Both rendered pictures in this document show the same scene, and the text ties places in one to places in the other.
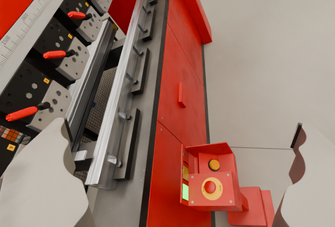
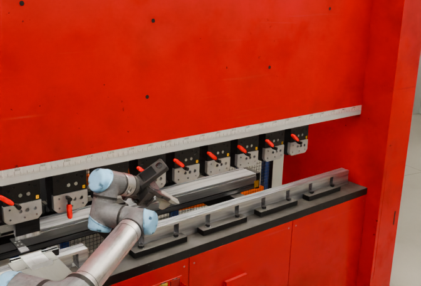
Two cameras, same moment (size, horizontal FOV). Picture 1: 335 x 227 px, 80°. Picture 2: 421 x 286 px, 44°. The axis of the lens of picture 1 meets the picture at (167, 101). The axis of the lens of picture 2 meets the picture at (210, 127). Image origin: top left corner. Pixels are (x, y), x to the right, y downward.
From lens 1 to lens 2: 182 cm
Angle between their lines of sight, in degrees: 33
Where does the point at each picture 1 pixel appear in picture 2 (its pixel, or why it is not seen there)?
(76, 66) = (181, 177)
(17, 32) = (176, 142)
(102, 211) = not seen: hidden behind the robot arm
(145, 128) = (175, 250)
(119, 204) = not seen: hidden behind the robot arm
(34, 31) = (183, 146)
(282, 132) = not seen: outside the picture
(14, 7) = (186, 132)
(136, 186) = (134, 263)
